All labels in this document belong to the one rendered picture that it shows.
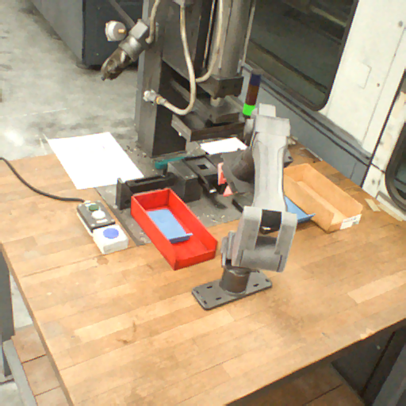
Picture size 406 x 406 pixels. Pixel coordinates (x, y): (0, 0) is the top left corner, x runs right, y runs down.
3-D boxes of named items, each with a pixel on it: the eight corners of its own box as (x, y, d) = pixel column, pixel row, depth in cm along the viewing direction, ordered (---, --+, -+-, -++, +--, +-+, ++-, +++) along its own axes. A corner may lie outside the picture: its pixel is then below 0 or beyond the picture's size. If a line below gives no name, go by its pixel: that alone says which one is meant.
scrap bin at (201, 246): (174, 271, 128) (177, 252, 124) (130, 213, 144) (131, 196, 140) (214, 258, 134) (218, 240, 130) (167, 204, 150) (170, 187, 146)
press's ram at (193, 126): (189, 153, 140) (206, 44, 124) (146, 111, 157) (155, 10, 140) (243, 143, 149) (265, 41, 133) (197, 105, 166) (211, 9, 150)
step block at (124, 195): (119, 210, 144) (121, 183, 139) (115, 204, 146) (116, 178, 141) (140, 205, 148) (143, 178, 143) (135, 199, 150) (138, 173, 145)
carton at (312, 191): (326, 235, 150) (334, 214, 146) (273, 189, 166) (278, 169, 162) (357, 226, 157) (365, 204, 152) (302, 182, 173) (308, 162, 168)
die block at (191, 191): (181, 204, 151) (185, 182, 147) (165, 185, 158) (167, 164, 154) (237, 190, 161) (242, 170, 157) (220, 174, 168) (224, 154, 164)
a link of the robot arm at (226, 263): (222, 232, 121) (222, 248, 116) (260, 238, 121) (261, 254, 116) (218, 253, 124) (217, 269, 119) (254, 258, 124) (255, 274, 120)
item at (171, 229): (167, 248, 133) (168, 239, 132) (143, 213, 144) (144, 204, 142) (191, 242, 137) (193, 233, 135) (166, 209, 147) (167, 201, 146)
